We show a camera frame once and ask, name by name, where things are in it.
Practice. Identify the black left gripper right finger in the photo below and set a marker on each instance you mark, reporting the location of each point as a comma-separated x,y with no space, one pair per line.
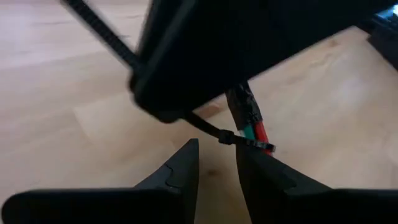
311,205

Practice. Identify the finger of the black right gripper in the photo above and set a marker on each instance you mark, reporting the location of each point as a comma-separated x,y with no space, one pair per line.
233,40

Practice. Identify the black zip tie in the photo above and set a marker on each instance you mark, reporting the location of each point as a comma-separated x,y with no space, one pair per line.
226,137

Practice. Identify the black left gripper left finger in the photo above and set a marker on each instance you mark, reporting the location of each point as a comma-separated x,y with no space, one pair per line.
109,207

